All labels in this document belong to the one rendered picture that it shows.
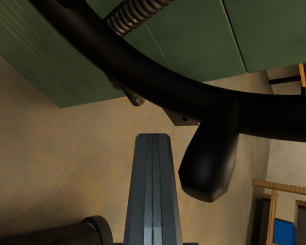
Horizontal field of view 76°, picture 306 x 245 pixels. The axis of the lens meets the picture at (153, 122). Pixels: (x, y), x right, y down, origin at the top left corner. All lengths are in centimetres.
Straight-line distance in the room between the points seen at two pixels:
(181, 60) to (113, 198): 83
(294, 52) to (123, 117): 84
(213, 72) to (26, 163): 70
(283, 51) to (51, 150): 78
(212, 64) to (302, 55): 12
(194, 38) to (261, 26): 9
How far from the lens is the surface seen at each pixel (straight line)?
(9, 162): 83
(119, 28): 21
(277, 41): 32
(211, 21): 31
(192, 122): 42
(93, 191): 98
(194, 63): 36
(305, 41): 32
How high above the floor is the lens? 81
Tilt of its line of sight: 43 degrees down
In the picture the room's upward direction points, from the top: 88 degrees clockwise
